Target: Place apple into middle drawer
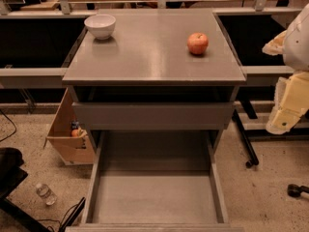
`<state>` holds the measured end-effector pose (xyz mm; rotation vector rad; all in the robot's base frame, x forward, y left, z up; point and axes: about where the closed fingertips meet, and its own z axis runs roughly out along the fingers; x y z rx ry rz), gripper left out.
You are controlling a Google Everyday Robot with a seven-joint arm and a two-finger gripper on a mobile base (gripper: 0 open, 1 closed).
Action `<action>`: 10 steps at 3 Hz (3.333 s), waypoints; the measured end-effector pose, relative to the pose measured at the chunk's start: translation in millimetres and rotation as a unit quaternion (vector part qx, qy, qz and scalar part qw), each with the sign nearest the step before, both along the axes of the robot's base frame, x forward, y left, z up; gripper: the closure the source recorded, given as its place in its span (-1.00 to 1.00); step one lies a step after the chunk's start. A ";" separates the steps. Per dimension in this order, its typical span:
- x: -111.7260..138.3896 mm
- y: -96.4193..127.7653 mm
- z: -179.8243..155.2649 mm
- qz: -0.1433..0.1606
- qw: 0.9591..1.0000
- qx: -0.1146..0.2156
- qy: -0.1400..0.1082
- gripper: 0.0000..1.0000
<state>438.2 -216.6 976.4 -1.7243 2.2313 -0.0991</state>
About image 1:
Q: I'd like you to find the cardboard box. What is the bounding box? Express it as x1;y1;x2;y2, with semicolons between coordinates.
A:
46;90;95;165

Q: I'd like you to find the red apple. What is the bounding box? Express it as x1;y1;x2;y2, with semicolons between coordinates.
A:
187;33;209;55

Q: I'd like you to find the closed grey top drawer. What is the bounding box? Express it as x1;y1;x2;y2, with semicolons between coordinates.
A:
72;102;234;131

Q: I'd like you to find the black floor cable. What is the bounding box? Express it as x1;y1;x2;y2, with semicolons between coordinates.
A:
0;108;17;143

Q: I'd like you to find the black table leg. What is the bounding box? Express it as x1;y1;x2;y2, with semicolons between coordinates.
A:
233;110;259;168

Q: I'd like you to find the open grey middle drawer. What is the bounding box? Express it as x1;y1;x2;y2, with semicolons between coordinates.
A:
66;130;245;232

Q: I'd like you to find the clear plastic water bottle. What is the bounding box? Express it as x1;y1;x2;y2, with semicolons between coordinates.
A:
36;183;57;206

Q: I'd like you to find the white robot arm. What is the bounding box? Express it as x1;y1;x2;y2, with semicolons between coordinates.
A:
262;4;309;134

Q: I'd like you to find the orange fruit in box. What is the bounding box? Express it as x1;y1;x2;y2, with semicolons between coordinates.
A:
70;129;81;137

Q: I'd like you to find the white ceramic bowl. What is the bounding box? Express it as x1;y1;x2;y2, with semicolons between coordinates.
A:
84;14;116;40

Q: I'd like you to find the grey drawer cabinet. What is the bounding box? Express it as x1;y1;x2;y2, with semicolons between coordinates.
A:
62;8;247;232

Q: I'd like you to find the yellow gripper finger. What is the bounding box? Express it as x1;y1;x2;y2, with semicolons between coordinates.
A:
266;72;309;134
262;31;287;56

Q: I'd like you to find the black chair base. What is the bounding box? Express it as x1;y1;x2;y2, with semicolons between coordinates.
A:
0;148;50;232

